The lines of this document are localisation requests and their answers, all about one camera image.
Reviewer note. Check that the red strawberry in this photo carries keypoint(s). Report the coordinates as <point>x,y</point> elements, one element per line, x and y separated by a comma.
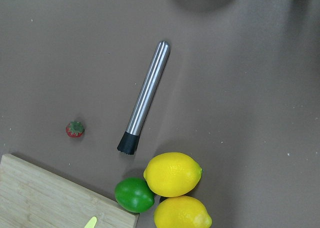
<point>75,129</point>

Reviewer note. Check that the steel muddler black tip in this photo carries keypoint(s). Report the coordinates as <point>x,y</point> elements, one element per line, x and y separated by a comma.
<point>130,139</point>

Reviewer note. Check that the upper yellow lemon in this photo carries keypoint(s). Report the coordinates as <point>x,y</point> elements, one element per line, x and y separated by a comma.
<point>172,174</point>

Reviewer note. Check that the yellow lemon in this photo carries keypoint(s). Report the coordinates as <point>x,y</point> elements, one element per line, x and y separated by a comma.
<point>172,174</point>
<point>182,212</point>

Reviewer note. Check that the green lime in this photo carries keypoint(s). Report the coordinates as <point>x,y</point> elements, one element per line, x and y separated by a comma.
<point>134,195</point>

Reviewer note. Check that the lower yellow lemon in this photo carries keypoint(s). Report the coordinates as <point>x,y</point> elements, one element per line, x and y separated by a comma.
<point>182,212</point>

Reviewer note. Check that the yellow plastic knife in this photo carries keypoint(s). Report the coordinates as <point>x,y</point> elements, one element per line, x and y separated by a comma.
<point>92,222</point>

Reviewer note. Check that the bamboo cutting board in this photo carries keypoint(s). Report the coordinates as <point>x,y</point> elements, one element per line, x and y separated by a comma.
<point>32,197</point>

